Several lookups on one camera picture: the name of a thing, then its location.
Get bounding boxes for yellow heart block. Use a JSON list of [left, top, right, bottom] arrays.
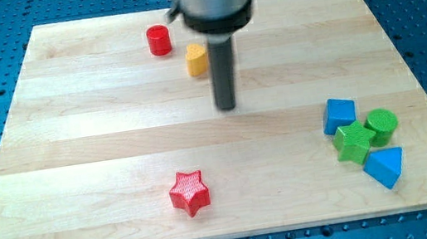
[[185, 43, 208, 77]]

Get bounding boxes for red star block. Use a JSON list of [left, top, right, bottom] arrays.
[[168, 170, 211, 217]]

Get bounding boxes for green star block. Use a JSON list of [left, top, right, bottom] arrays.
[[332, 120, 376, 165]]

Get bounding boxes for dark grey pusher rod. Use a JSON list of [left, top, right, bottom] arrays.
[[206, 35, 235, 111]]

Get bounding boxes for red cylinder block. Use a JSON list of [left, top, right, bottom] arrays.
[[146, 25, 172, 56]]

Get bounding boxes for light wooden board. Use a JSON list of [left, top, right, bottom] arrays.
[[0, 0, 427, 239]]

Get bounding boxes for blue cube block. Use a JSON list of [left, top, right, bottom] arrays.
[[323, 99, 357, 135]]

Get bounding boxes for green cylinder block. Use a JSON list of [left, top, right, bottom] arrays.
[[364, 108, 399, 148]]

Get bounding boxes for blue triangle block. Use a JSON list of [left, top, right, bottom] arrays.
[[364, 147, 403, 189]]

